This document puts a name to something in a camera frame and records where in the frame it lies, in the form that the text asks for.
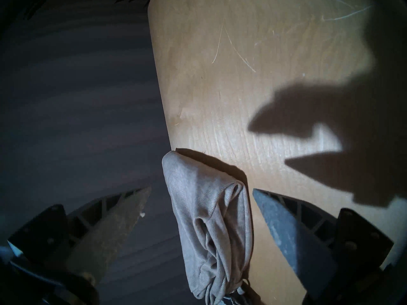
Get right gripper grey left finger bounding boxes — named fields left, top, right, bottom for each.
left=6, top=186, right=152, bottom=288

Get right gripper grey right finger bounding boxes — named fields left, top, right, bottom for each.
left=252, top=189, right=395, bottom=301

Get beige sweat shorts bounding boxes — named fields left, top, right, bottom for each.
left=162, top=151, right=255, bottom=305

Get brown pleated curtain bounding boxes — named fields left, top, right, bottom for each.
left=0, top=0, right=204, bottom=305

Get light wooden table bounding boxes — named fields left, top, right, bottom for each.
left=147, top=0, right=407, bottom=305

